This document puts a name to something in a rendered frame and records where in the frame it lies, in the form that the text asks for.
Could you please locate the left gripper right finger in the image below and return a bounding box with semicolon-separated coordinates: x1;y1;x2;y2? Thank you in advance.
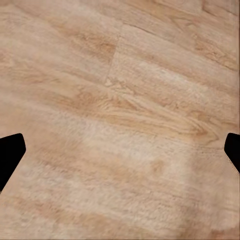
224;133;240;173

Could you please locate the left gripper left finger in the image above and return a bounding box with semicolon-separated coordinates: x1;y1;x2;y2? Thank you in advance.
0;133;26;193

